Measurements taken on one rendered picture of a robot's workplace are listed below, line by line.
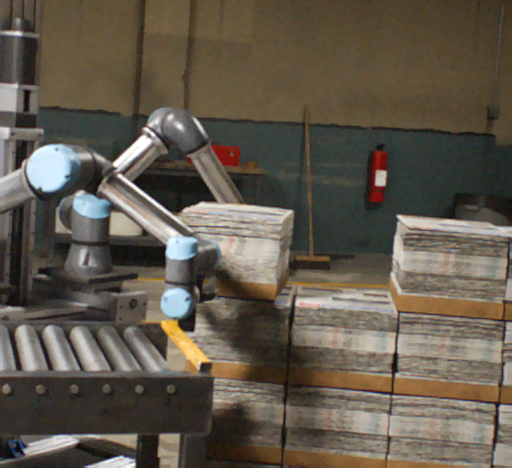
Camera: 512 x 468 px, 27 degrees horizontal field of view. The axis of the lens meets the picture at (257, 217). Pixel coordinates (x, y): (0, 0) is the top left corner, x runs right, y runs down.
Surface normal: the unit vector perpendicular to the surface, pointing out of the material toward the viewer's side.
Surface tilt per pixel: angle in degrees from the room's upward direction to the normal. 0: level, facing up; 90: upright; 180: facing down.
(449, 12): 90
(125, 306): 90
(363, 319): 90
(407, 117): 90
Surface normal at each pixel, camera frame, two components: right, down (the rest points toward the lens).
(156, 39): 0.27, 0.11
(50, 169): -0.22, 0.02
